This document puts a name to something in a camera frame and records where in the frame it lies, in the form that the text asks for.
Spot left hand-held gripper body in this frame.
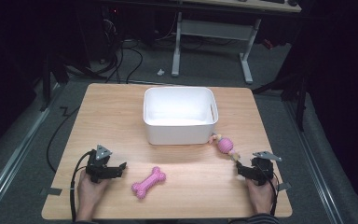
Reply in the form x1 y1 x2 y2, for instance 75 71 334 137
85 144 121 184

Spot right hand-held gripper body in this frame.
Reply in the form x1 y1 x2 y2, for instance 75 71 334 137
249 150 283 187

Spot pink ball rope toy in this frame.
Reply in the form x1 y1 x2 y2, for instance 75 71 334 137
209 133 241 162

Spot pink bone chew toy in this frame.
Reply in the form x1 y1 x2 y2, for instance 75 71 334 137
131 166 168 200

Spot white plastic bin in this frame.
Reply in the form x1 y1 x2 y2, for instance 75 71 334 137
143 86 219 147

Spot person's right hand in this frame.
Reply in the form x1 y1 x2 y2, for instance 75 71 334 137
245 176 279 217

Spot person's left hand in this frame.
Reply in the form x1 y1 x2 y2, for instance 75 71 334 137
76 169 111 213

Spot black metal stand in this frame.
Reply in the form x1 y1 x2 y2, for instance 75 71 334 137
251 69 310 133
38 50 71 112

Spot red object under desk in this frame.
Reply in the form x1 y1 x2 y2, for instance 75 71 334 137
261 38 275 50

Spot dark computer tower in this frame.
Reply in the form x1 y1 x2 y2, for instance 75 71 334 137
79 5 123 63

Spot white-legged desk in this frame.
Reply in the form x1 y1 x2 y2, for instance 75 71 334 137
170 0 303 85

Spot right hand-held gripper black cable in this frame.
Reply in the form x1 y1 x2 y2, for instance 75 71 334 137
255 158 282 217

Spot hand-held gripper black cable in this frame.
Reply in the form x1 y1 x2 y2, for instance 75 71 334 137
69 150 93 222
255 158 282 217

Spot left hand-held gripper black cable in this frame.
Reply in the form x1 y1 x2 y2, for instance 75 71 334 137
69 150 93 222

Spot metal floor rail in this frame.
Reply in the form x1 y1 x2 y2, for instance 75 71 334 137
0 83 62 217
282 98 345 224

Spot thin black floor cable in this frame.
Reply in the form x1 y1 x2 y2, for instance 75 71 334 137
46 105 82 174

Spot black looped floor cables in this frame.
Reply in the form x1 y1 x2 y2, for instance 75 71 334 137
101 18 145 85

